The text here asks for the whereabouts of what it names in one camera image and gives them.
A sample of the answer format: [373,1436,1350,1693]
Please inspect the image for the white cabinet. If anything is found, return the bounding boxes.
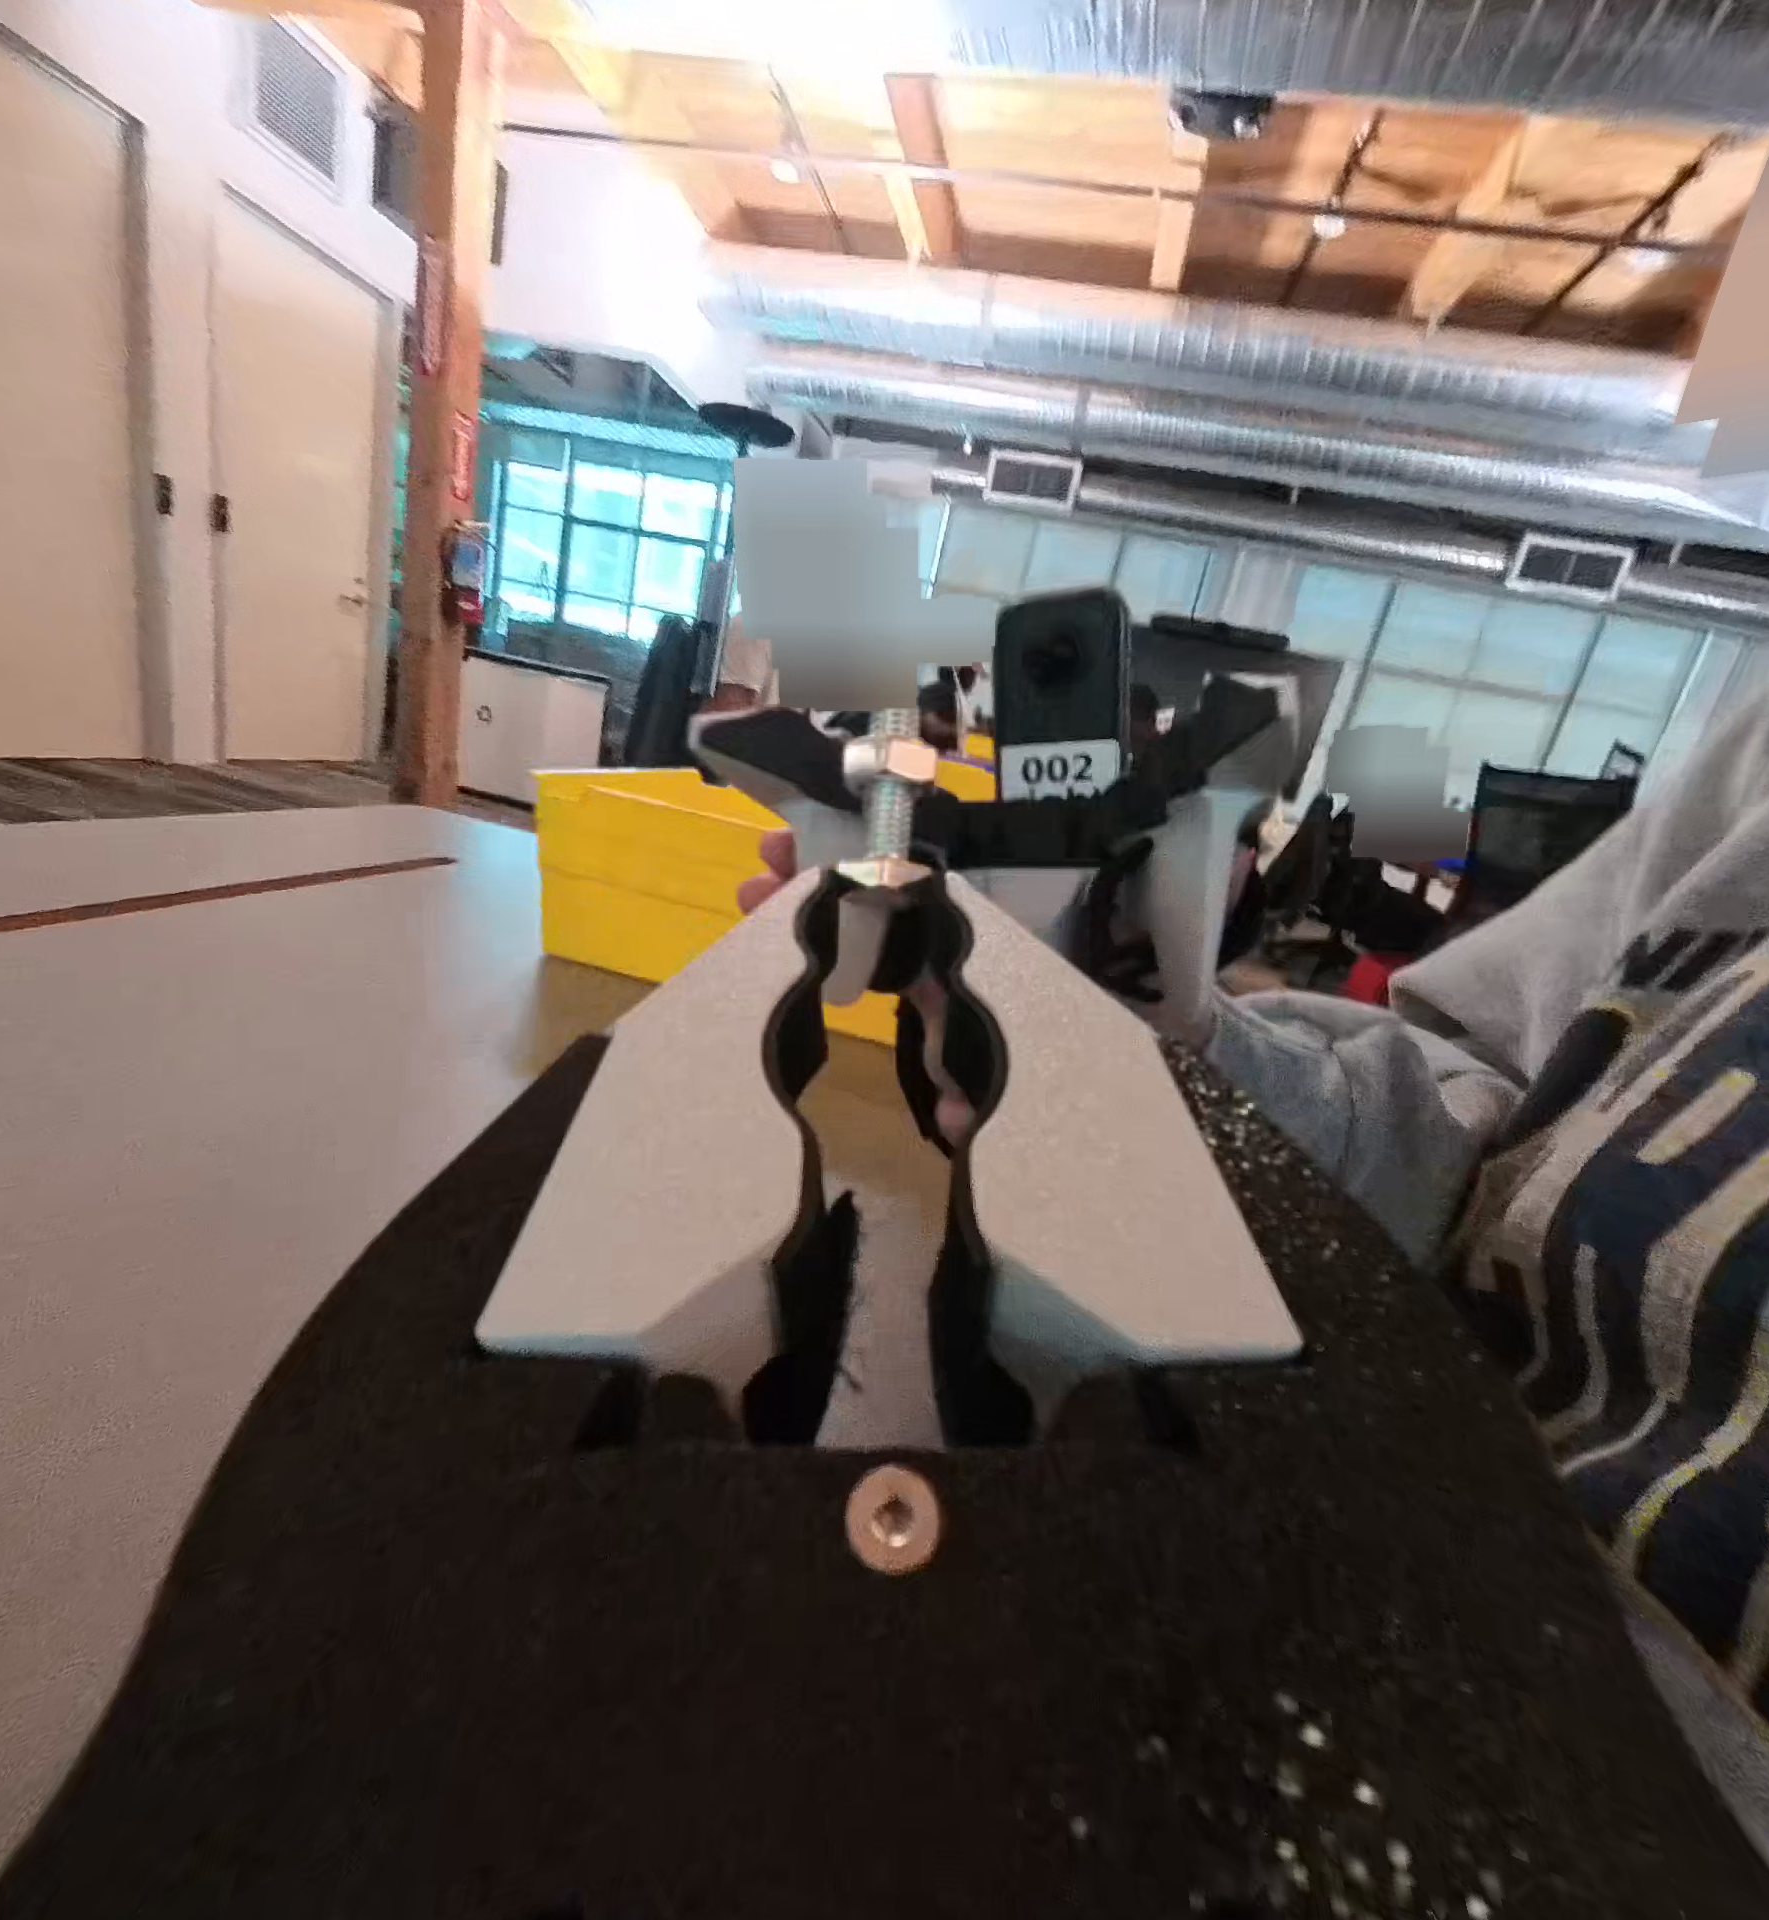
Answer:
[455,644,611,803]

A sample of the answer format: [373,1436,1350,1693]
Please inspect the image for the yellow plastic bin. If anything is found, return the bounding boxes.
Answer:
[537,755,1003,1039]

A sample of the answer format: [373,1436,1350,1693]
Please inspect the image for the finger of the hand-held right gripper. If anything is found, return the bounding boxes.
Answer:
[967,863,1120,960]
[687,706,865,826]

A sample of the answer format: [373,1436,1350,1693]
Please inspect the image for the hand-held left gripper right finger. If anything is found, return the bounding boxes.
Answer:
[932,869,1310,1381]

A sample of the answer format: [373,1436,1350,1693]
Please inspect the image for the silver ceiling duct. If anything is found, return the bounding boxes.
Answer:
[698,239,1735,438]

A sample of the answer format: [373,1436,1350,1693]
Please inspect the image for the black office chair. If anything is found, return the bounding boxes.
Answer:
[1465,755,1627,915]

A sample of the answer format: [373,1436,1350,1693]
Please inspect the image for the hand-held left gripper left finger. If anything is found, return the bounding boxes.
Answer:
[474,863,844,1373]

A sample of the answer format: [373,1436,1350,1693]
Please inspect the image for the silver metal bolt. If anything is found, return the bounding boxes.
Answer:
[836,712,942,898]

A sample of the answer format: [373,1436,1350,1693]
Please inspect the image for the wooden post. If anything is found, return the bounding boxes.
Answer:
[392,0,508,810]

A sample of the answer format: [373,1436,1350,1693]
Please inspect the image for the white door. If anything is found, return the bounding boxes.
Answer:
[210,186,399,765]
[0,11,144,765]

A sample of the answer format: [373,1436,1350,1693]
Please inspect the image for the wall vent grille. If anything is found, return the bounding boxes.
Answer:
[247,11,347,191]

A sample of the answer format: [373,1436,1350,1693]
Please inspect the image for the person's right forearm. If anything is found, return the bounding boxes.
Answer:
[1209,976,1533,1271]

